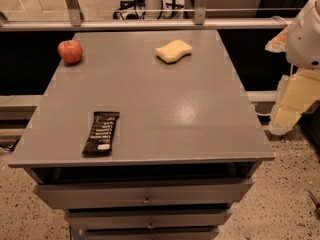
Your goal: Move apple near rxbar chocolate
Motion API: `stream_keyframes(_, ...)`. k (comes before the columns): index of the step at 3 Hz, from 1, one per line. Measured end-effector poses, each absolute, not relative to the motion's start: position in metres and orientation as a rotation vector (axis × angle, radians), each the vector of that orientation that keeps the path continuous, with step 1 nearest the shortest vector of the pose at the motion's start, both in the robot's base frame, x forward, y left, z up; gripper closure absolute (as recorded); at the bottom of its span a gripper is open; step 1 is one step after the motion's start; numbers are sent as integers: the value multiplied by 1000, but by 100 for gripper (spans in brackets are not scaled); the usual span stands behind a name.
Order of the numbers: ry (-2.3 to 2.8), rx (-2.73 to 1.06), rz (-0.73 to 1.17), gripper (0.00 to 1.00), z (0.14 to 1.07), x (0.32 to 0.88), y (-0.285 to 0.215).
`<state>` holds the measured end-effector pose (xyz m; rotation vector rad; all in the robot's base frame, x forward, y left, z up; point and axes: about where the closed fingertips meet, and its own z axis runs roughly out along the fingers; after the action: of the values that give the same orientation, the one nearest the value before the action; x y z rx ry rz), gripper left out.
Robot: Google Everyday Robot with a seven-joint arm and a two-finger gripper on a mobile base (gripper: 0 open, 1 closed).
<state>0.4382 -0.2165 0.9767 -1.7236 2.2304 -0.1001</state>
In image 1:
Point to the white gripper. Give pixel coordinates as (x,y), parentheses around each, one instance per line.
(305,42)

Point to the red apple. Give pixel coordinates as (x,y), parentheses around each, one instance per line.
(70,51)

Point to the black rxbar chocolate wrapper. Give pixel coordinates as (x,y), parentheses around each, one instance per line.
(99,141)

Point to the yellow sponge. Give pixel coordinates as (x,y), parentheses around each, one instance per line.
(173,51)

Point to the top grey drawer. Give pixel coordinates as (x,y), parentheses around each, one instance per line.
(142,194)

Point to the grey drawer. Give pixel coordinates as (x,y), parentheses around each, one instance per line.
(148,219)
(155,234)
(142,194)

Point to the grey drawer cabinet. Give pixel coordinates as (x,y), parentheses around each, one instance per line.
(188,120)

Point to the black office chair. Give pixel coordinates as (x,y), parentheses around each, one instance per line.
(130,10)

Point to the middle grey drawer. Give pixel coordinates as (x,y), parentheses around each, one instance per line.
(148,219)

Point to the bottom grey drawer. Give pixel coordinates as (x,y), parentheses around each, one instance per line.
(155,234)

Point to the grey metal railing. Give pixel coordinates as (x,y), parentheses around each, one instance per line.
(90,15)

